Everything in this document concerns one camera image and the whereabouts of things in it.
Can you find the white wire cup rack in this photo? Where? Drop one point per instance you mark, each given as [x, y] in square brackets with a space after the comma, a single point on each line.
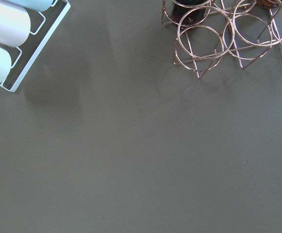
[43, 25]

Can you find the pale lilac cup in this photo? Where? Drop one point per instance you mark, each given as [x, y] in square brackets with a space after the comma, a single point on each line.
[15, 24]

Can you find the copper wire bottle rack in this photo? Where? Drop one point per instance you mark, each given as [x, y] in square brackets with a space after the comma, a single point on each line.
[237, 28]

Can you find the upper tea bottle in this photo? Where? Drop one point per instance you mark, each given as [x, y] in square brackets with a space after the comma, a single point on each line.
[269, 4]

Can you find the tea bottle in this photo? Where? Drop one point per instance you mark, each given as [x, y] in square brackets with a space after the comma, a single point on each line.
[192, 12]
[269, 4]

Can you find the lower right tea bottle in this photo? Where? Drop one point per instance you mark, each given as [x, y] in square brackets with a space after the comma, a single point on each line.
[192, 12]

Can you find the light blue cup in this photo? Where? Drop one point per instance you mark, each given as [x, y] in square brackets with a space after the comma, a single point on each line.
[35, 5]

